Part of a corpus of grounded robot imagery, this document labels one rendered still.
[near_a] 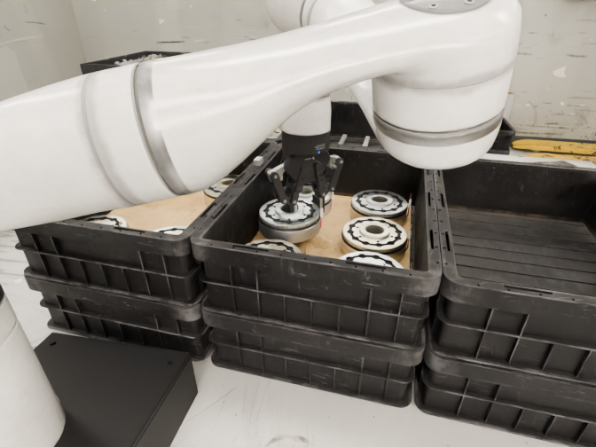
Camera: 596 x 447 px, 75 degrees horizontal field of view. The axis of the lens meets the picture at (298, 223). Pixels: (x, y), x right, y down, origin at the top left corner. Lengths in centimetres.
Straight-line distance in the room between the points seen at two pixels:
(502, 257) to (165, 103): 58
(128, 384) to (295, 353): 21
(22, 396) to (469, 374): 47
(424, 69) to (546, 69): 386
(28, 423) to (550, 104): 409
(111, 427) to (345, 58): 44
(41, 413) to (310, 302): 30
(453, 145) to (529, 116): 388
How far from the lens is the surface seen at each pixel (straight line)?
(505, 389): 57
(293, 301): 50
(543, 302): 46
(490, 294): 45
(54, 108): 28
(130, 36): 470
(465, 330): 50
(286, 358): 56
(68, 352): 63
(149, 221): 77
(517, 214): 85
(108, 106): 26
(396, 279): 43
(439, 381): 56
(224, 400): 60
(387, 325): 49
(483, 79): 27
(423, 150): 28
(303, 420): 58
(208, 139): 24
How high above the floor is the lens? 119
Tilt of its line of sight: 30 degrees down
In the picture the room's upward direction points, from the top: straight up
